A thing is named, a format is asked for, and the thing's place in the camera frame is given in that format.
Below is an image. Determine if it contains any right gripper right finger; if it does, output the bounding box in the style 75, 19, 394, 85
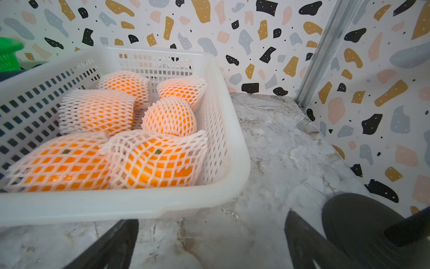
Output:
284, 210, 356, 269

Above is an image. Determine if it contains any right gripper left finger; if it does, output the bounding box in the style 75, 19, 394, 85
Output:
65, 219, 139, 269

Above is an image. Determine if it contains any black microphone stand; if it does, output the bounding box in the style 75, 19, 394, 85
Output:
322, 193, 430, 269

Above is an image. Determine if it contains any netted orange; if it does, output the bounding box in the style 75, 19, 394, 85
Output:
100, 130, 208, 189
59, 89, 136, 136
4, 132, 110, 193
97, 71, 152, 108
157, 76, 208, 112

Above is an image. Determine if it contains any green plastic mesh basket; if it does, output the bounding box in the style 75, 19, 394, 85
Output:
1, 37, 25, 73

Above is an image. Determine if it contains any white plastic mesh basket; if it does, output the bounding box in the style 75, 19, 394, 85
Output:
1, 46, 250, 226

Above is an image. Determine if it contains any dark teal plastic bin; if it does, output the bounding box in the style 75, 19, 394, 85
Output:
0, 68, 29, 82

